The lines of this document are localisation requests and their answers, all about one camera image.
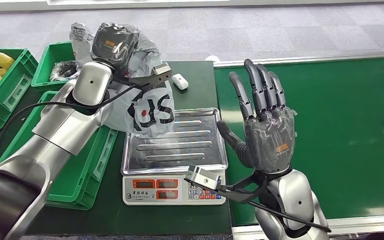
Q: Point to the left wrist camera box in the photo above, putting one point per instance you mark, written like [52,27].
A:
[161,73]

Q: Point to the green conveyor belt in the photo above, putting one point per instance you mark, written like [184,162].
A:
[344,99]

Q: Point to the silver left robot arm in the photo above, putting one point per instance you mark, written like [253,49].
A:
[56,132]

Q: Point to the small white plastic device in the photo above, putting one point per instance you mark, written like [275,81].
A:
[180,82]

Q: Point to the green crate holding yellow packages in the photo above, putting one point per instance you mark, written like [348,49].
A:
[11,92]

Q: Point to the white electronic scale steel tray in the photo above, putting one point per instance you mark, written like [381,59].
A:
[178,149]

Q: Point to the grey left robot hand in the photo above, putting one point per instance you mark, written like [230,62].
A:
[114,44]

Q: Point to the grey plastic mailer package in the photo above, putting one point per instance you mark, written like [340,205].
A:
[152,112]

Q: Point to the large empty green crate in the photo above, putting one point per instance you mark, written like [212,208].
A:
[86,172]

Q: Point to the small white round object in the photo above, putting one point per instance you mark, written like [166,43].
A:
[212,58]

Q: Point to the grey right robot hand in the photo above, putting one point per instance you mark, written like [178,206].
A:
[268,139]

